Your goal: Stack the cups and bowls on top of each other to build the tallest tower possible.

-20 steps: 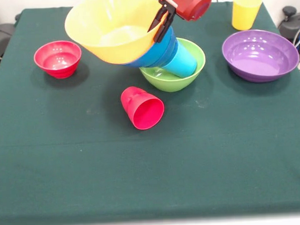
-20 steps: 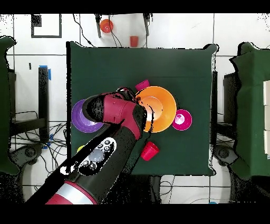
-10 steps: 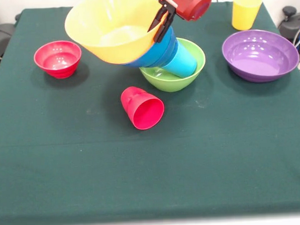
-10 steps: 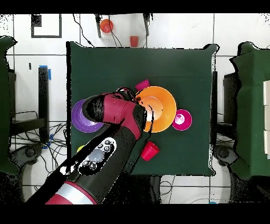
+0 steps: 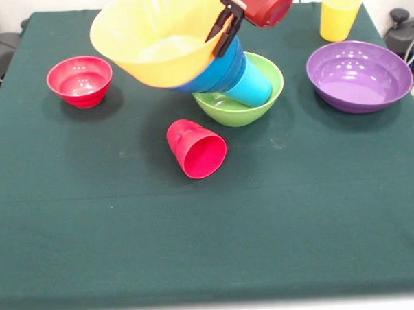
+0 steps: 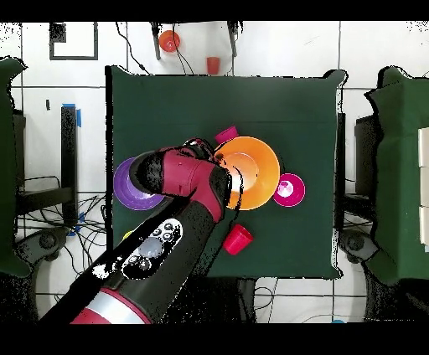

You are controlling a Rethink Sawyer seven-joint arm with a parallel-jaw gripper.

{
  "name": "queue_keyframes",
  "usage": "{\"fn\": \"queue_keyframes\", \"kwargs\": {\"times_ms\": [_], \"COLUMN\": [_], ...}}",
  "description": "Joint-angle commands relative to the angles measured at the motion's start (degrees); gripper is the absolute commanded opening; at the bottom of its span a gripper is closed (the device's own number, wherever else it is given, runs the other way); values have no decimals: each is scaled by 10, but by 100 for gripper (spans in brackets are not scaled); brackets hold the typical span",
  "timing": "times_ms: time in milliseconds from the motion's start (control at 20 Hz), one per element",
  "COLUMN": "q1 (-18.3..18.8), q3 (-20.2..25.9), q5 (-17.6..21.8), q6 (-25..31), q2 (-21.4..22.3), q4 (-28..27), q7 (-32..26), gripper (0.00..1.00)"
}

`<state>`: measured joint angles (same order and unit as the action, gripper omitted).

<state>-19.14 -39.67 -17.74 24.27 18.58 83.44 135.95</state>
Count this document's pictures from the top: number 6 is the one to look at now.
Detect purple bowl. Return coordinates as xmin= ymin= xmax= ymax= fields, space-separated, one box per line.
xmin=112 ymin=157 xmax=166 ymax=211

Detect small crimson bowl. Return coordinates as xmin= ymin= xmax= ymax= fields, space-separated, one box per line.
xmin=272 ymin=172 xmax=307 ymax=208

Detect small orange bowl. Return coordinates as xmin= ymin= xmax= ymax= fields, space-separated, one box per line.
xmin=158 ymin=29 xmax=182 ymax=54

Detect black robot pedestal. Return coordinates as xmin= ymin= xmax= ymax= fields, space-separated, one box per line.
xmin=207 ymin=276 xmax=259 ymax=324

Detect green cloth covered table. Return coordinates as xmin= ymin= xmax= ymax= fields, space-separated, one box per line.
xmin=364 ymin=65 xmax=429 ymax=286
xmin=0 ymin=56 xmax=32 ymax=279

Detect tangle of cables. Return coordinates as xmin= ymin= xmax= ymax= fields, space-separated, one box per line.
xmin=16 ymin=175 xmax=111 ymax=279

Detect dark green tablecloth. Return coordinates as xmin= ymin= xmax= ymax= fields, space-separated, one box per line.
xmin=105 ymin=64 xmax=348 ymax=280

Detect black square frame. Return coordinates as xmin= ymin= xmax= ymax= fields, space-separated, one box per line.
xmin=49 ymin=22 xmax=99 ymax=62

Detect tall red cup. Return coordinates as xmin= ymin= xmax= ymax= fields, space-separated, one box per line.
xmin=221 ymin=224 xmax=255 ymax=256

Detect white boxes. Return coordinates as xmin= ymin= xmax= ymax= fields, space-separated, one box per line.
xmin=417 ymin=126 xmax=429 ymax=253

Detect black metal table frame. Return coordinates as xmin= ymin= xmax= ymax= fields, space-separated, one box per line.
xmin=335 ymin=111 xmax=383 ymax=224
xmin=14 ymin=105 xmax=80 ymax=226

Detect large orange bowl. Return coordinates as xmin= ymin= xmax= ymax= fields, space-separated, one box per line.
xmin=213 ymin=136 xmax=282 ymax=211

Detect short crimson cup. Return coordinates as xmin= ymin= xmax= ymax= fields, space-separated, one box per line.
xmin=214 ymin=126 xmax=240 ymax=145

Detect blue tape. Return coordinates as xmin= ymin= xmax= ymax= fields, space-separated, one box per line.
xmin=62 ymin=102 xmax=82 ymax=128

